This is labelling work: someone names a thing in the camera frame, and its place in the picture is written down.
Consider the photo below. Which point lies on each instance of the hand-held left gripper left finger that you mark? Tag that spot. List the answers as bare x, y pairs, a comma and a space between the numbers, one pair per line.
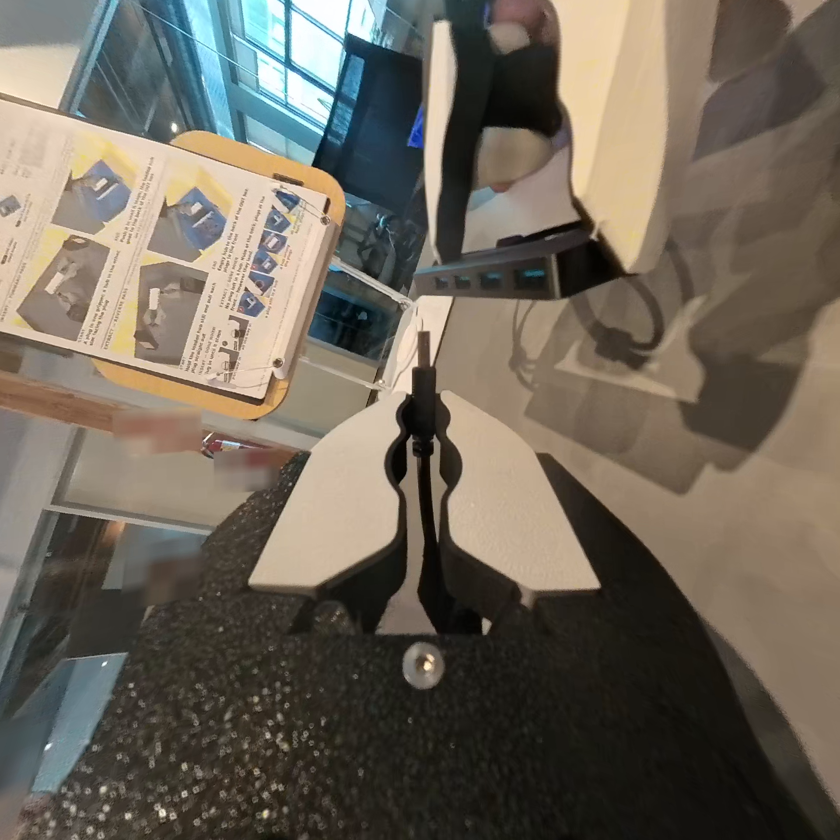
328, 518

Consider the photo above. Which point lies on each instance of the wooden clipboard with instruction sheet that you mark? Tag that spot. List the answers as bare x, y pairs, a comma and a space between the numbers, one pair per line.
164, 262

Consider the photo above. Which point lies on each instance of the grey usb hub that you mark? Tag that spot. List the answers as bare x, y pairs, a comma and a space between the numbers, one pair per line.
499, 272

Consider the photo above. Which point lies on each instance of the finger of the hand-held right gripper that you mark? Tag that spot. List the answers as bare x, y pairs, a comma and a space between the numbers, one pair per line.
630, 131
441, 131

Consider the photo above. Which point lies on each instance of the black office chair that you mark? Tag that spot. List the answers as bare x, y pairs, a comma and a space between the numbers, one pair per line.
374, 118

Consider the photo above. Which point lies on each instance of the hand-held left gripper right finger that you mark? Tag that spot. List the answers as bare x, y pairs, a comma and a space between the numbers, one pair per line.
518, 518

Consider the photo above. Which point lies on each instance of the person's right hand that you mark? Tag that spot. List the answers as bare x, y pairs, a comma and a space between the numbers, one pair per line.
512, 157

